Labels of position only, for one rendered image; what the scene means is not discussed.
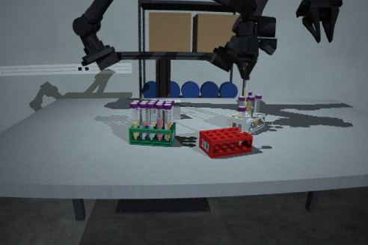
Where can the red tube rack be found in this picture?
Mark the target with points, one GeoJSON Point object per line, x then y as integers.
{"type": "Point", "coordinates": [210, 141]}

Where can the green tube rack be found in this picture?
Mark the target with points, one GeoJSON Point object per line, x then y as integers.
{"type": "Point", "coordinates": [155, 141]}

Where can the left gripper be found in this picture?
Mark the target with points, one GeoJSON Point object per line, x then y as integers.
{"type": "Point", "coordinates": [310, 10]}

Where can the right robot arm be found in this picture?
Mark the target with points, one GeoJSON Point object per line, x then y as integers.
{"type": "Point", "coordinates": [89, 24]}

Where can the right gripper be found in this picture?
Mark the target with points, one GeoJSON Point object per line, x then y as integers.
{"type": "Point", "coordinates": [241, 57]}

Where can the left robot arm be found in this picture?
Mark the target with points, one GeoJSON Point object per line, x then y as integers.
{"type": "Point", "coordinates": [232, 46]}

